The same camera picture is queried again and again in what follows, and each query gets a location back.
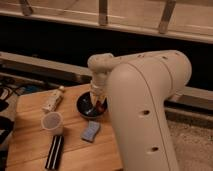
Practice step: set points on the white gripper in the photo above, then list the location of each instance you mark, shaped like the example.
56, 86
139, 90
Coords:
97, 83

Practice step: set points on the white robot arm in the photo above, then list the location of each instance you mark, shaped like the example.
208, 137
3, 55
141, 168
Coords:
135, 87

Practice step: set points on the black ceramic bowl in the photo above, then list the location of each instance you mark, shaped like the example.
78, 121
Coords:
85, 107

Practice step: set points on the blue sponge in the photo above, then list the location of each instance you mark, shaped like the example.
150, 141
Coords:
90, 132

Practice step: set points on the white bottle with cap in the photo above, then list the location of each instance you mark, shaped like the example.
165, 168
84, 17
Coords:
53, 100

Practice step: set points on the translucent plastic cup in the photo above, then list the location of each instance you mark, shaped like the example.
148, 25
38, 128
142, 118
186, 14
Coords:
53, 123

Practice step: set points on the black white striped case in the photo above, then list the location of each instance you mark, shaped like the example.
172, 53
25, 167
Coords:
54, 155

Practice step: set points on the wooden board table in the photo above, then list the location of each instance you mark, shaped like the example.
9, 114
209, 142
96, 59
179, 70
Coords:
29, 146

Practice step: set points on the metal railing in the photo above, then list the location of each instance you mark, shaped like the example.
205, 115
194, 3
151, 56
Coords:
181, 19

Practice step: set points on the dark cables clutter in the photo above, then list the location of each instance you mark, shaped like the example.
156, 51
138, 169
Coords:
9, 93

